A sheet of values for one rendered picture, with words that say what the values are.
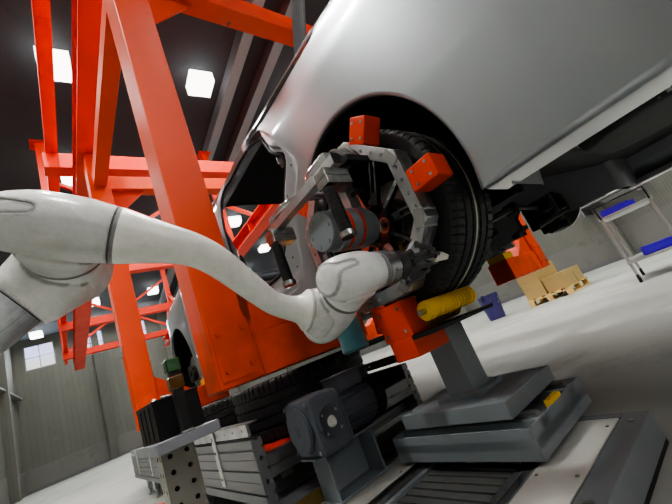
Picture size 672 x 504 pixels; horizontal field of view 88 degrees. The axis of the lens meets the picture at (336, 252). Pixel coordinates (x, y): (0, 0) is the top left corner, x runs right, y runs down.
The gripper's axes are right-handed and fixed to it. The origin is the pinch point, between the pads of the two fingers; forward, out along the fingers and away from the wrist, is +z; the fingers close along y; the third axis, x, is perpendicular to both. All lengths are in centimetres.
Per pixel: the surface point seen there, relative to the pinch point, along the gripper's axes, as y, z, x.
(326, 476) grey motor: -72, -26, 5
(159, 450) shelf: -55, -68, 26
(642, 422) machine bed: -26, 19, -52
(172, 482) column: -77, -64, 33
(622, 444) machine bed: -28, 8, -51
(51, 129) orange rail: -2, -65, 394
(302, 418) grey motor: -53, -32, 13
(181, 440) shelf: -55, -63, 27
